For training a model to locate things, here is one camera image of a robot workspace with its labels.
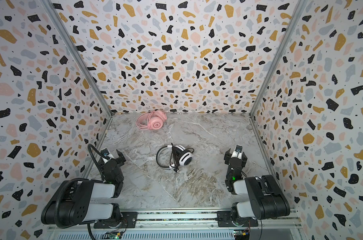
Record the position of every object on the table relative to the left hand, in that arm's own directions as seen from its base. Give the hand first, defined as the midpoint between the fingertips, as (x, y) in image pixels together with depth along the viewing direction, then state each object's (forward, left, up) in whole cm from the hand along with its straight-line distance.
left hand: (109, 151), depth 84 cm
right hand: (+2, -73, -1) cm, 73 cm away
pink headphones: (+29, -20, -5) cm, 35 cm away
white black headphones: (+5, -29, -12) cm, 31 cm away
